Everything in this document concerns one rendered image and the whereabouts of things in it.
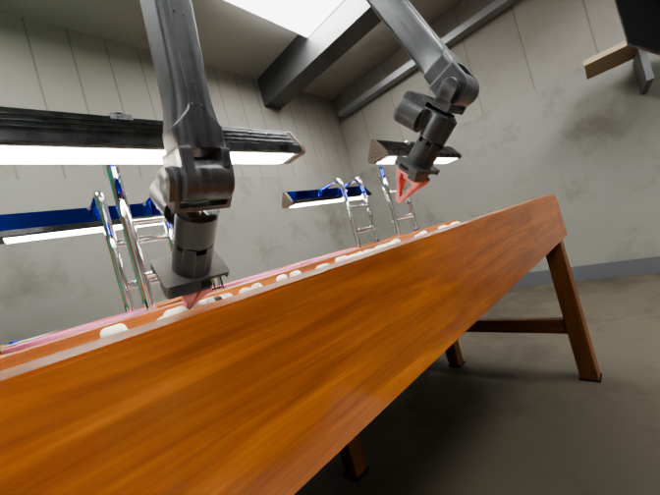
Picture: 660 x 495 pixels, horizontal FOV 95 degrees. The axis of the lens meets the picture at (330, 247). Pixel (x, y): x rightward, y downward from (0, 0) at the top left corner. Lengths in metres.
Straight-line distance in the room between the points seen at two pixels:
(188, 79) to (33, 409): 0.35
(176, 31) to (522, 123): 2.94
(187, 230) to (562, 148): 2.95
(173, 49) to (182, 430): 0.40
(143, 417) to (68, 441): 0.04
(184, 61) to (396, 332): 0.43
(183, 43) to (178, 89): 0.06
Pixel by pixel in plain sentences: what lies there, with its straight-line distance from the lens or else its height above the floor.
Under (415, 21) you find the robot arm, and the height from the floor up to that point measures 1.17.
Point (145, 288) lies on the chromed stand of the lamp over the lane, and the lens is 0.76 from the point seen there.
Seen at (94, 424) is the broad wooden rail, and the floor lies 0.72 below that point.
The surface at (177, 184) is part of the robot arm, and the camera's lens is 0.42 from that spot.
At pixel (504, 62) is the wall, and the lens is 3.35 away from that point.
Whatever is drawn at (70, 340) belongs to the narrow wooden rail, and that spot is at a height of 0.76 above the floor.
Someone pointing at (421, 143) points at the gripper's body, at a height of 0.95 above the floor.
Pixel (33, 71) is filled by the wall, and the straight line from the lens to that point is 2.69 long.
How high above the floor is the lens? 0.79
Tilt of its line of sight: level
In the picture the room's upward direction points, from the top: 15 degrees counter-clockwise
